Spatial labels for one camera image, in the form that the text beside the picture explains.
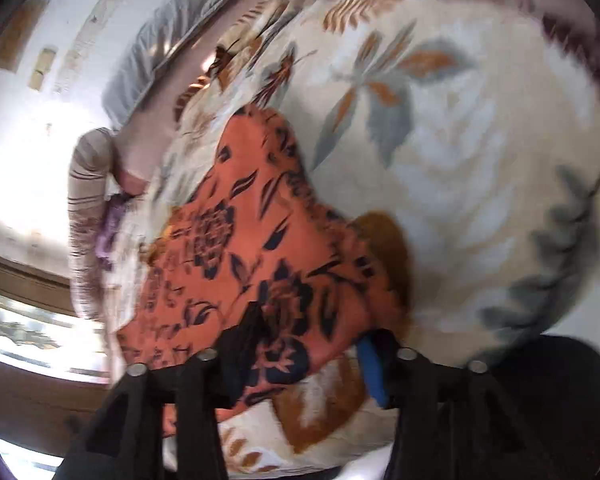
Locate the purple cloth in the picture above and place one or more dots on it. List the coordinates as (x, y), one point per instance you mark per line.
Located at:
(111, 230)

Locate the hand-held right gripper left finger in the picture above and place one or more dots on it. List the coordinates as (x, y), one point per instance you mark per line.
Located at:
(235, 360)

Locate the pink bed sheet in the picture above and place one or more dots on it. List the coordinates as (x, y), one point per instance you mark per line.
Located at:
(147, 125)

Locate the striped floral quilt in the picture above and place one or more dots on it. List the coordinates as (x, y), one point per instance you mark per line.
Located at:
(87, 220)

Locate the leaf print fleece blanket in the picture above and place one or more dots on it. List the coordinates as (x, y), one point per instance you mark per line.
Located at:
(480, 160)

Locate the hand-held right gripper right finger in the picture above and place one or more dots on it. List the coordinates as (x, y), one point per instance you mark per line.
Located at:
(372, 372)

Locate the grey pillow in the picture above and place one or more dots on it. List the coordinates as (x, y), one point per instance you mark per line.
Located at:
(175, 35)

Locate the orange black floral cloth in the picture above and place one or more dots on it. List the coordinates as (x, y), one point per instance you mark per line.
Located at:
(260, 240)

